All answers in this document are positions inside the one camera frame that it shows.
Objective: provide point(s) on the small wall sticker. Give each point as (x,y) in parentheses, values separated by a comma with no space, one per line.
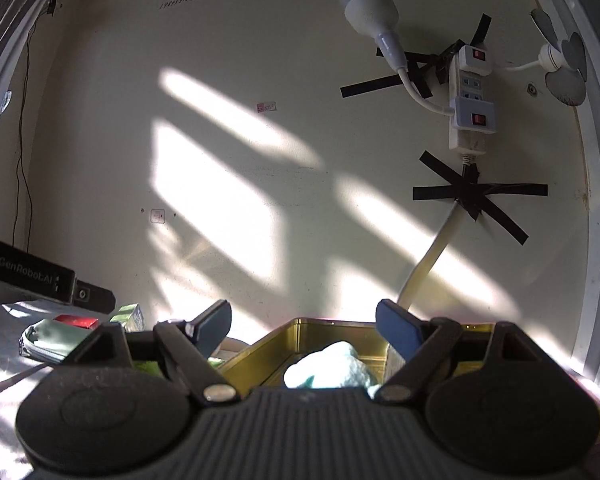
(157,216)

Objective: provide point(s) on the white small usb fan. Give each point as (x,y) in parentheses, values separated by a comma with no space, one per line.
(563,61)

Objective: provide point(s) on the black tape cross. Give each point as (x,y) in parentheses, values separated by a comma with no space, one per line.
(420,64)
(474,196)

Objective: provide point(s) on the striped grey bed sheet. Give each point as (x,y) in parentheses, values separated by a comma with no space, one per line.
(19,375)

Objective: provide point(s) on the white bulb lamp plug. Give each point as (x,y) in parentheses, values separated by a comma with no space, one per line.
(377,19)

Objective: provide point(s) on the dark green pouch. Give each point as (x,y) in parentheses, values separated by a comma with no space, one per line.
(49,341)

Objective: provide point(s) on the red cigarette box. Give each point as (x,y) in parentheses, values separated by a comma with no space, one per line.
(82,322)

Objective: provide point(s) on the gold metal tin box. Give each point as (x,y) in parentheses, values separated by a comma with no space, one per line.
(480,410)

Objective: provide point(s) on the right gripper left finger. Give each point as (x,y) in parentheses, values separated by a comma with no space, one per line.
(207,331)

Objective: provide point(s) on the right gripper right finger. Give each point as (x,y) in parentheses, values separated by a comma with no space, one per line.
(403,331)

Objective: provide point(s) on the black tape cross lower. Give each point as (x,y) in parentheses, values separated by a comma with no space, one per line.
(474,196)

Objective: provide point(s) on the white wall cable duct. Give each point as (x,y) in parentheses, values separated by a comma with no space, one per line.
(422,269)

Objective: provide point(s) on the black tape cross upper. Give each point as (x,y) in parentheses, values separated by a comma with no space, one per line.
(420,64)

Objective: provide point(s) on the white power strip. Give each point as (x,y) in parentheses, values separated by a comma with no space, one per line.
(473,116)

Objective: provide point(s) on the small blue white carton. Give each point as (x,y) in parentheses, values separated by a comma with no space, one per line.
(130,317)

